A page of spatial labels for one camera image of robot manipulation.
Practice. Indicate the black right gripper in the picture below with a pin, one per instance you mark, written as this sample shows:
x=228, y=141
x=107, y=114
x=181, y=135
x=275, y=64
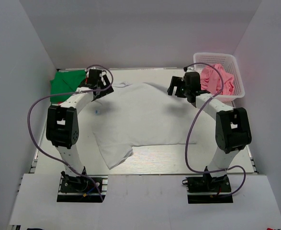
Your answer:
x=176, y=82

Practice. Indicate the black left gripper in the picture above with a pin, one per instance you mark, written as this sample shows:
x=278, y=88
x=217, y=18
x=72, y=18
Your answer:
x=104, y=92

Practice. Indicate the pink t-shirt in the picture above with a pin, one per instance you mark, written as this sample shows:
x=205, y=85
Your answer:
x=210, y=80

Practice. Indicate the white t-shirt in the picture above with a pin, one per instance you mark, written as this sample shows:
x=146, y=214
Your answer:
x=135, y=115

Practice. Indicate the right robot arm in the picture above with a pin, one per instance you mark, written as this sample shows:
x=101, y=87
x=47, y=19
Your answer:
x=232, y=130

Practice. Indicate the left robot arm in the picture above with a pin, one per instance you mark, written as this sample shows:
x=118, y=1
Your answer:
x=62, y=127

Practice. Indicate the green folded t-shirt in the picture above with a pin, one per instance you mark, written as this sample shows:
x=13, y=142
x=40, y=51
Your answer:
x=67, y=81

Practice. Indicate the white plastic basket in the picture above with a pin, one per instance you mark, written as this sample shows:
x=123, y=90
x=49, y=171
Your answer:
x=230, y=65

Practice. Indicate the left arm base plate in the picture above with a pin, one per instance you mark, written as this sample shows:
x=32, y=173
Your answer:
x=81, y=190

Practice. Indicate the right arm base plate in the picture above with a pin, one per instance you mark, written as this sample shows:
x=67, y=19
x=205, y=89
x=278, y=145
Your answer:
x=202, y=191

